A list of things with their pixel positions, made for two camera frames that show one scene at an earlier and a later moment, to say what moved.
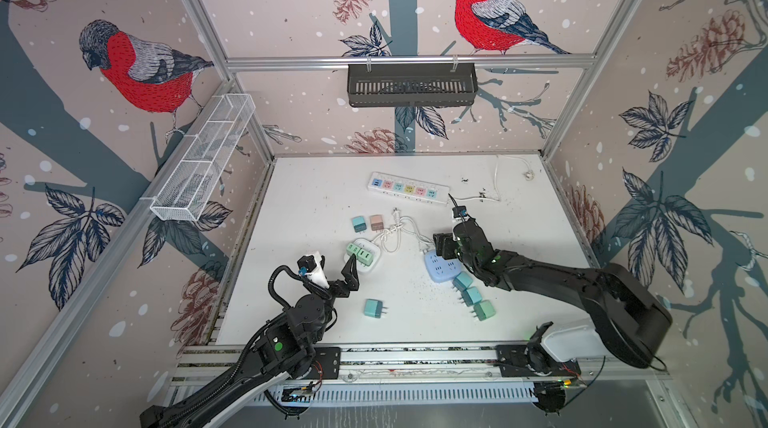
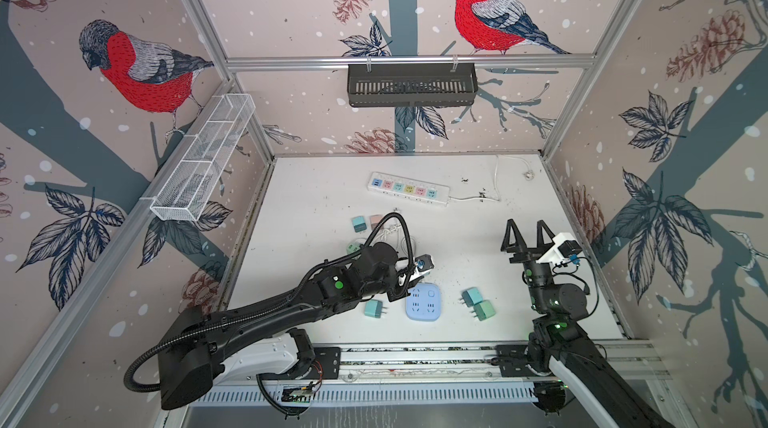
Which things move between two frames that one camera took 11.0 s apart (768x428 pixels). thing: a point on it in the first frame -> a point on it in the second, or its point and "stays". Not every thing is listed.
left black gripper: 342,291 -> 396,256
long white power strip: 408,187 stays
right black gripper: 444,239 -> 524,252
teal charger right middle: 470,296 stays
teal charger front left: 374,308 stays
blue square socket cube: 441,269 -> 424,302
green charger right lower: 484,310 stays
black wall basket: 412,85 stays
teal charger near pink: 359,224 stays
